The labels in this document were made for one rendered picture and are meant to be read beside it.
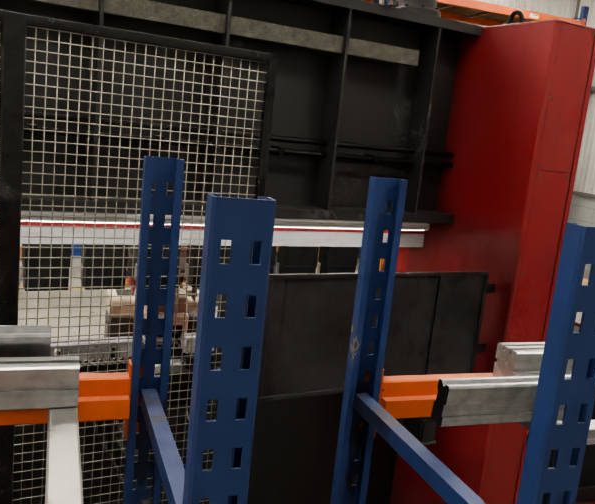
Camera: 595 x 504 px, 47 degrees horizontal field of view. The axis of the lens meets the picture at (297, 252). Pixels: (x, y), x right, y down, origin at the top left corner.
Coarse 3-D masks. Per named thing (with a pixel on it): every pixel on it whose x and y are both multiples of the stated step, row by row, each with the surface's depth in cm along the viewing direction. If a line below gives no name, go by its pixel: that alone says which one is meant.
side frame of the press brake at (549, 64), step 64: (512, 64) 263; (576, 64) 254; (448, 128) 295; (512, 128) 262; (576, 128) 261; (448, 192) 294; (512, 192) 262; (448, 256) 294; (512, 256) 262; (512, 320) 267; (448, 448) 294; (512, 448) 283
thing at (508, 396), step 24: (504, 360) 122; (528, 360) 120; (456, 384) 101; (480, 384) 101; (504, 384) 102; (528, 384) 104; (432, 408) 103; (456, 408) 101; (480, 408) 103; (504, 408) 104; (528, 408) 106; (552, 456) 79
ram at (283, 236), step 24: (24, 240) 227; (48, 240) 231; (96, 240) 239; (120, 240) 243; (192, 240) 256; (288, 240) 275; (312, 240) 281; (336, 240) 286; (360, 240) 292; (384, 240) 298; (408, 240) 305
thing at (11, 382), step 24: (0, 336) 95; (24, 336) 97; (48, 336) 98; (0, 360) 93; (24, 360) 94; (48, 360) 95; (72, 360) 96; (0, 384) 91; (24, 384) 92; (48, 384) 93; (72, 384) 94; (0, 408) 91; (24, 408) 92; (48, 408) 94
